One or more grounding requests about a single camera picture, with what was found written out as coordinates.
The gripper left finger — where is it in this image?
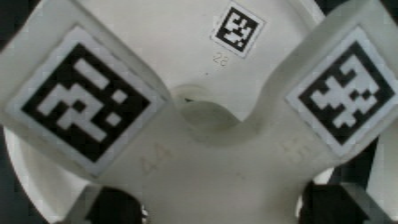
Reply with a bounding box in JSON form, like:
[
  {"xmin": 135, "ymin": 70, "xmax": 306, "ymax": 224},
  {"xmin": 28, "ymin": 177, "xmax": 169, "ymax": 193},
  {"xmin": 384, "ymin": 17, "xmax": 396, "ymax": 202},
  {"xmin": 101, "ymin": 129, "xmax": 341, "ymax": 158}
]
[{"xmin": 57, "ymin": 184, "xmax": 144, "ymax": 224}]

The white cross-shaped table base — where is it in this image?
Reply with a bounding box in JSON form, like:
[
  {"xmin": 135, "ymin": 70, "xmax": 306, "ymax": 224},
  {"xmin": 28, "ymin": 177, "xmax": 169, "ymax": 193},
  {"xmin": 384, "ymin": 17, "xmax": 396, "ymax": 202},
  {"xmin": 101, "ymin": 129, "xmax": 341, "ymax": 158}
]
[{"xmin": 0, "ymin": 0, "xmax": 398, "ymax": 224}]

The white round table top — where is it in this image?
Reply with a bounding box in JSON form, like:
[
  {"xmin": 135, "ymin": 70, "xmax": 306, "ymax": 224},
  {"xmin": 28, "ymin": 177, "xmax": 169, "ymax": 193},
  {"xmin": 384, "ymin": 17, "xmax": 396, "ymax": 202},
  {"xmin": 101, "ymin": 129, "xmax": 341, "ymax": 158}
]
[{"xmin": 2, "ymin": 0, "xmax": 398, "ymax": 224}]

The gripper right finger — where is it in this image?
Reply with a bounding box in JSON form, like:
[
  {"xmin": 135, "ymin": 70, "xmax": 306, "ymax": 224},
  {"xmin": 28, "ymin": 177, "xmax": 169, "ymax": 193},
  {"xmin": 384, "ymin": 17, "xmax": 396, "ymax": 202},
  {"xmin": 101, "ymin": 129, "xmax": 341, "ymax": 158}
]
[{"xmin": 299, "ymin": 175, "xmax": 398, "ymax": 224}]

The white cylindrical table leg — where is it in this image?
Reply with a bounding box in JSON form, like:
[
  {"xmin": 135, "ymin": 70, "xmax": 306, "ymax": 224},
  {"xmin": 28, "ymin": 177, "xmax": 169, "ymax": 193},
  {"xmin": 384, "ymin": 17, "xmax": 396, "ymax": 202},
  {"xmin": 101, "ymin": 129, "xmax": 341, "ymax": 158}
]
[{"xmin": 172, "ymin": 85, "xmax": 240, "ymax": 133}]

